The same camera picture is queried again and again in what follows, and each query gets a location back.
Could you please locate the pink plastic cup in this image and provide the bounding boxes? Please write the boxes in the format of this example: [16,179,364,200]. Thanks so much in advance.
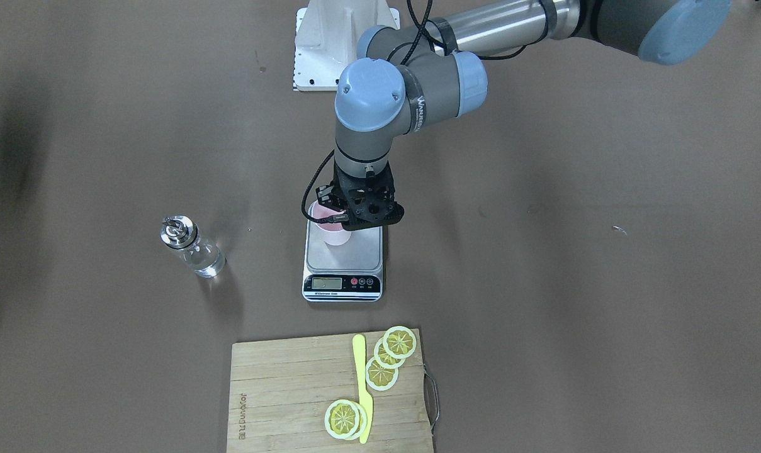
[308,201,352,246]

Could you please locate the glass sauce bottle steel spout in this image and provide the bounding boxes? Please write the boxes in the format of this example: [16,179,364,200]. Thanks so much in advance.
[161,215,227,278]

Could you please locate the lemon slice near knife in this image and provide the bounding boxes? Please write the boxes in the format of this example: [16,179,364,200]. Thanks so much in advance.
[365,358,398,392]

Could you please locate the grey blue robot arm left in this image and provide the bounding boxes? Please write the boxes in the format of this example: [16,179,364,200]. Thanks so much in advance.
[317,1,731,229]

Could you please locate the bamboo cutting board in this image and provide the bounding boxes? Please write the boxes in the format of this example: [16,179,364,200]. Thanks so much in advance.
[227,333,434,452]

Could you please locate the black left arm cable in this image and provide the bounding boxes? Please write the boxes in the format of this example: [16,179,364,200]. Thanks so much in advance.
[301,0,544,222]

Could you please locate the lemon slice middle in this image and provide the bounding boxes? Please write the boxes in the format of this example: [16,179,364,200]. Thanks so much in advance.
[373,338,405,369]

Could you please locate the lemon slice top pair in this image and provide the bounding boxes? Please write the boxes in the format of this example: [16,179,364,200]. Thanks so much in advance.
[324,399,365,440]

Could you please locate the lemon slice far end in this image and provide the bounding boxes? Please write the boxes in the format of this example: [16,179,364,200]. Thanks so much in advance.
[382,326,418,359]

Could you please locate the yellow plastic knife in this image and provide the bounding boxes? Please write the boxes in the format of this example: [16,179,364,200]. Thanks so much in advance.
[352,333,374,444]

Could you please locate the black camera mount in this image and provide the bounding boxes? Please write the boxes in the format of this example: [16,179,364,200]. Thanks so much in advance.
[343,165,404,230]

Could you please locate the lemon slice under pair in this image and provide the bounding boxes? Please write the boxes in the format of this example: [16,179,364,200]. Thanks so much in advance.
[346,401,368,440]

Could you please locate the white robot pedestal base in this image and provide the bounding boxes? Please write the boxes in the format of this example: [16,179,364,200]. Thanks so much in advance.
[292,1,400,92]

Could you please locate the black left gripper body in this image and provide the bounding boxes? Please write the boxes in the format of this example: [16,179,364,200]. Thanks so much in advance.
[332,163,356,193]

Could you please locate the digital kitchen scale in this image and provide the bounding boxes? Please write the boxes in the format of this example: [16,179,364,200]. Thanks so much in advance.
[302,221,384,302]

